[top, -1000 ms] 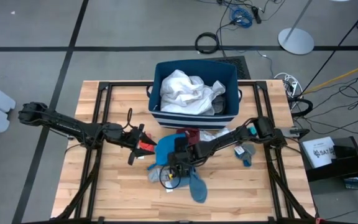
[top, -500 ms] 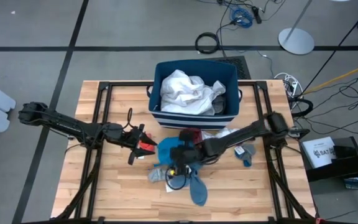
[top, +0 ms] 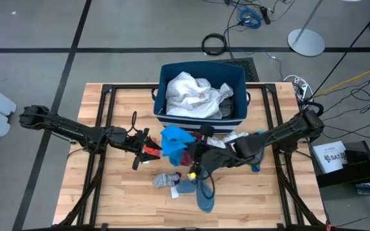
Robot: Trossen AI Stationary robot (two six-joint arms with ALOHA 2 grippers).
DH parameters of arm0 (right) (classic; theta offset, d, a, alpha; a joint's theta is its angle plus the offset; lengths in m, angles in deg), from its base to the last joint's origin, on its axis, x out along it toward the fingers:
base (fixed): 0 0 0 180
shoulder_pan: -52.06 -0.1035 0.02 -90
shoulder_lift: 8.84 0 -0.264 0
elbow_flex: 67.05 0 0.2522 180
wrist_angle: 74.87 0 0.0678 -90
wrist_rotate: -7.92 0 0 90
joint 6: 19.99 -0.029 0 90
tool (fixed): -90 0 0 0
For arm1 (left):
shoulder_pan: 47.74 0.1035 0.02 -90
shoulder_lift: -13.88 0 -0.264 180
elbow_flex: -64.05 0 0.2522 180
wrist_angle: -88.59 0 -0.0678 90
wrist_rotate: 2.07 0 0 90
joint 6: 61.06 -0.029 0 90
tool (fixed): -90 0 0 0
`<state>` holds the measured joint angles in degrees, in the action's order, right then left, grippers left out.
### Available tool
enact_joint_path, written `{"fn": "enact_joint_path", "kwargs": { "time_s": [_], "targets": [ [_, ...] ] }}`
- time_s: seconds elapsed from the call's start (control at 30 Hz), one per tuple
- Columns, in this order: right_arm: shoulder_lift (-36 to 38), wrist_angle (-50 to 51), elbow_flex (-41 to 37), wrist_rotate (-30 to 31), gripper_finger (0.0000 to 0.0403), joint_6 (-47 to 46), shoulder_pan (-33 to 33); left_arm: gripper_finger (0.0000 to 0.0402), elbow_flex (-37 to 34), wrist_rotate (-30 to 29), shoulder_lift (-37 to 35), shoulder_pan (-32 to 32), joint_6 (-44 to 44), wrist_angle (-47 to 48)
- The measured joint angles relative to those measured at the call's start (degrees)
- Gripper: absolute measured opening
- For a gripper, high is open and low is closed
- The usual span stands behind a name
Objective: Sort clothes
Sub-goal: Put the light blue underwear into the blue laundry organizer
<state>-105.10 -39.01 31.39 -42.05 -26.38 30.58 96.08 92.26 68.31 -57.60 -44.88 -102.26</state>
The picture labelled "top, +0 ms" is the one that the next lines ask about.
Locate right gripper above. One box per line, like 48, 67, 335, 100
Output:
188, 124, 247, 176

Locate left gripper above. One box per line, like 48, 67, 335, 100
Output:
125, 127, 163, 171

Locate maroon garment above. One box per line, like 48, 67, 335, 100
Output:
180, 131, 206, 167

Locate teal blue shirt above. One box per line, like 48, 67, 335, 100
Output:
160, 124, 197, 167

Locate light grey sock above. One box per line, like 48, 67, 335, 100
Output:
152, 172, 182, 189

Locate blue socks with tag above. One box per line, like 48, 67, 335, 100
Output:
171, 178, 216, 214

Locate dark grey trousers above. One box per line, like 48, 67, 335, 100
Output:
219, 98, 235, 118

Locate large white shirt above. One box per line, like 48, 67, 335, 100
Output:
164, 71, 234, 120

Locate small white garment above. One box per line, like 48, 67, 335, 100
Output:
209, 131, 250, 150

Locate grey teal socks with tag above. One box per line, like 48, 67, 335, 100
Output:
250, 150, 265, 173

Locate navy white striped fabric basket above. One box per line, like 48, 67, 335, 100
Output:
151, 61, 252, 134

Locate white box with label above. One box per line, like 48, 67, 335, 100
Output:
312, 140, 348, 175

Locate black side cart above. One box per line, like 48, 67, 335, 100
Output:
310, 141, 370, 211

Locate round grey stand base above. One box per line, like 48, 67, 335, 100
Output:
287, 28, 326, 58

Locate black power adapter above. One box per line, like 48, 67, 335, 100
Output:
260, 6, 271, 25

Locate grey stand pole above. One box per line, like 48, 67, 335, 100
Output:
295, 0, 324, 42

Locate thin black pole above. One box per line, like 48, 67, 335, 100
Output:
313, 0, 370, 98

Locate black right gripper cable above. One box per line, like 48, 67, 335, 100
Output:
197, 166, 217, 200

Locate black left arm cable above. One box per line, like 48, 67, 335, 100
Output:
129, 110, 139, 133

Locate black metal table frame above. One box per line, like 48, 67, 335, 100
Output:
53, 82, 328, 231

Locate white cable bundle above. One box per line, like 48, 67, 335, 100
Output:
283, 74, 310, 101

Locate black coiled cable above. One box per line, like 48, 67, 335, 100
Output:
201, 33, 228, 56

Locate blue coiled cable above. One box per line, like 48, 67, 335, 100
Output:
238, 6, 263, 30

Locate yellow hose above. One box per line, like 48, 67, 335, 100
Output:
313, 62, 370, 98

